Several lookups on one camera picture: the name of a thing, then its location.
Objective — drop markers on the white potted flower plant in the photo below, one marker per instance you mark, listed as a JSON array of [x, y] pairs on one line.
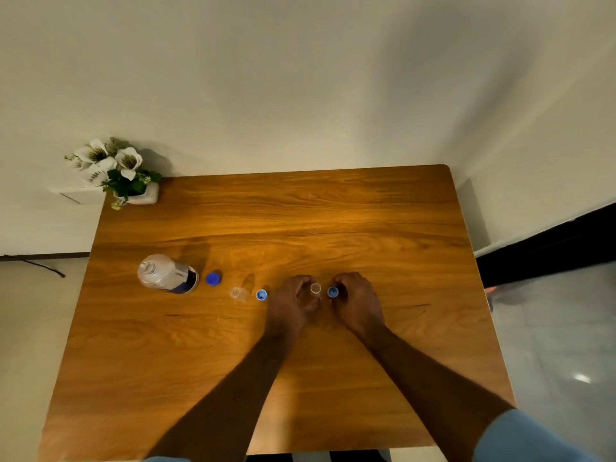
[[130, 185]]

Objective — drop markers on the person's right hand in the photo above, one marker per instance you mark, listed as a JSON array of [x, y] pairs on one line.
[[358, 303]]

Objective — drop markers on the person's blue sleeve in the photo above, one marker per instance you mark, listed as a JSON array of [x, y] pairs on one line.
[[166, 460], [529, 440]]

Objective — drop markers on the black skirting strip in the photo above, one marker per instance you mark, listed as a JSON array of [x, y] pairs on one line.
[[553, 250]]

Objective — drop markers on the person's right forearm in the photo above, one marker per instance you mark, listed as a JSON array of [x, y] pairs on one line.
[[433, 389]]

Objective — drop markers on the person's right blue sleeve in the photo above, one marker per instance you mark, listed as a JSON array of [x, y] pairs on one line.
[[529, 440]]

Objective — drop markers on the person's left forearm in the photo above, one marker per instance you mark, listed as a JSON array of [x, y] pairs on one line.
[[226, 399]]

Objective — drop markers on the person's left hand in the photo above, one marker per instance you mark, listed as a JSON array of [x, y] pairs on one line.
[[289, 307]]

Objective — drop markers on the light blue small cap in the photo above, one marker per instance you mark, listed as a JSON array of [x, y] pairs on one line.
[[261, 295], [332, 292]]

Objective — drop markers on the person's left blue sleeve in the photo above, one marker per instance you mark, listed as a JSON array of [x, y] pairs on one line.
[[166, 460]]

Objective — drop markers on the small clear bottle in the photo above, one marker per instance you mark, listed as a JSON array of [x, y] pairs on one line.
[[236, 293], [315, 288]]

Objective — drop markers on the large clear solution bottle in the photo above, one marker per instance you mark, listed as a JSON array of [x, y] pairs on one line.
[[161, 273]]

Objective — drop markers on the dark blue bottle cap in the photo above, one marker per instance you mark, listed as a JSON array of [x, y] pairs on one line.
[[213, 279]]

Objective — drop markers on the white wall box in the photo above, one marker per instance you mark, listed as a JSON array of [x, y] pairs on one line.
[[82, 194]]

